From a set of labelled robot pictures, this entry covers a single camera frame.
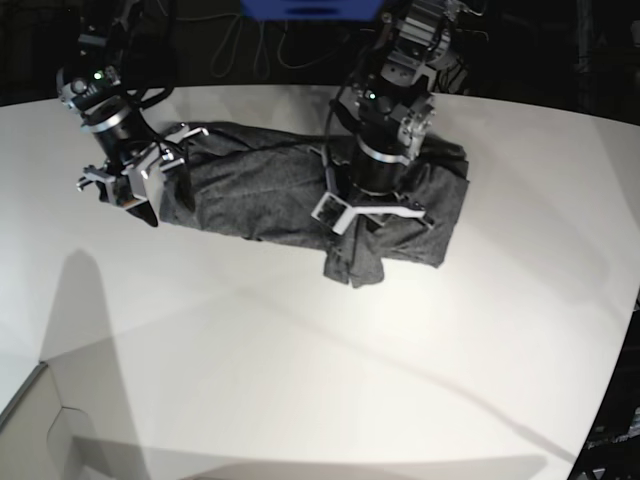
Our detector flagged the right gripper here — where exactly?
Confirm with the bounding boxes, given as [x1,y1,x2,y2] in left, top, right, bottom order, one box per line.
[57,69,210,229]

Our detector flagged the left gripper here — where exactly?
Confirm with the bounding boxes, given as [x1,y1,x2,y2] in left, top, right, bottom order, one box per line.
[311,142,433,235]

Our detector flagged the grey t-shirt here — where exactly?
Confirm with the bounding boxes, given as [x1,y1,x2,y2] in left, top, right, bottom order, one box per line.
[159,122,469,288]

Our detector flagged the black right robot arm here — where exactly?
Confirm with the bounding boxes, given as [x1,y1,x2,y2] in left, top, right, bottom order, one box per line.
[56,1,208,227]

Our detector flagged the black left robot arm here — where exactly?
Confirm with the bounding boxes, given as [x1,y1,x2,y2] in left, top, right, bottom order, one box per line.
[312,1,473,235]

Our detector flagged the blue box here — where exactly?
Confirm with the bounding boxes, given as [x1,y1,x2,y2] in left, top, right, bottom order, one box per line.
[241,0,383,21]

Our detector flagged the grey cables behind table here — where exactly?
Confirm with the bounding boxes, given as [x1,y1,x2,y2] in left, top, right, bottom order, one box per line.
[209,9,351,79]

